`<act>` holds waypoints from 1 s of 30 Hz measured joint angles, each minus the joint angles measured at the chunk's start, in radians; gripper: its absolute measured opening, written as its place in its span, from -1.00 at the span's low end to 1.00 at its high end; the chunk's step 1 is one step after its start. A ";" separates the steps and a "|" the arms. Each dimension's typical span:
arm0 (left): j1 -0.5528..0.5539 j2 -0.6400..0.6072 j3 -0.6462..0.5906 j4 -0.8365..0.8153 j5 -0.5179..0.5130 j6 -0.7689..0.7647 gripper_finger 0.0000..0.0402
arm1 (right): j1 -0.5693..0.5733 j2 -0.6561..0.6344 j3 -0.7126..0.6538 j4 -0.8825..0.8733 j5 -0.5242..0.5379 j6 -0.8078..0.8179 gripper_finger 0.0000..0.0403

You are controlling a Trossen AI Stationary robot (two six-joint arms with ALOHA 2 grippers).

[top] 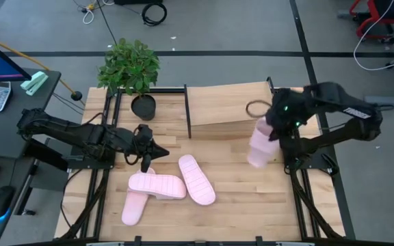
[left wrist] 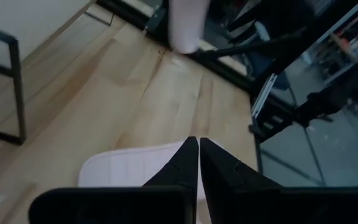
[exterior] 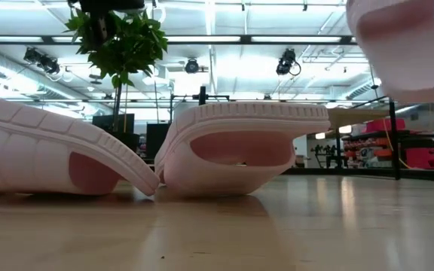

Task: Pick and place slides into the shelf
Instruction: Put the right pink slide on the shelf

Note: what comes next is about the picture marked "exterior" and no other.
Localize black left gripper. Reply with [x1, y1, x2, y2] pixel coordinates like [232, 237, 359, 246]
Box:
[78, 0, 146, 44]

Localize green potted tree black pot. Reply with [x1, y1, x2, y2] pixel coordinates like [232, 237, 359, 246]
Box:
[64, 7, 169, 154]

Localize black partition panels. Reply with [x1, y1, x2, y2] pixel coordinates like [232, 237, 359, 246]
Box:
[145, 123, 173, 160]

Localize black overhead light bar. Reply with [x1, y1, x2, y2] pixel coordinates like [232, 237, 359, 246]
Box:
[0, 35, 434, 47]

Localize black table edge rail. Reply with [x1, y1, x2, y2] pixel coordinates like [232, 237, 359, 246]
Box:
[283, 167, 434, 184]

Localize shelf rack with red bins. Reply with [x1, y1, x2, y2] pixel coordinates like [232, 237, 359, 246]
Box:
[343, 118, 434, 170]

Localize black stand frame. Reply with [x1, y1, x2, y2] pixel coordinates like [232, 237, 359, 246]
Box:
[170, 85, 230, 125]

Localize pink rubber slide sandal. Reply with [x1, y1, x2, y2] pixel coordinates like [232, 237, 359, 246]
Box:
[0, 93, 160, 197]
[154, 101, 332, 196]
[346, 0, 434, 105]

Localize yellow hanging cable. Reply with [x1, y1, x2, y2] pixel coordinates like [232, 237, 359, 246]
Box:
[367, 63, 412, 170]

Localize wooden shelf black metal legs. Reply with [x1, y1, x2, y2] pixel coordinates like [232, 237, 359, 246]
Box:
[328, 96, 402, 181]

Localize black ceiling spotlight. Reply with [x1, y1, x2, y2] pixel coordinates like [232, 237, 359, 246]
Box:
[276, 47, 301, 77]
[40, 56, 61, 75]
[23, 47, 44, 65]
[185, 58, 200, 75]

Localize black monitor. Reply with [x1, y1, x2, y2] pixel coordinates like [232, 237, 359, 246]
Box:
[91, 113, 136, 133]

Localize black tabletop robot arms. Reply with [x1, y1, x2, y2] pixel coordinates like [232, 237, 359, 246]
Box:
[310, 144, 348, 169]

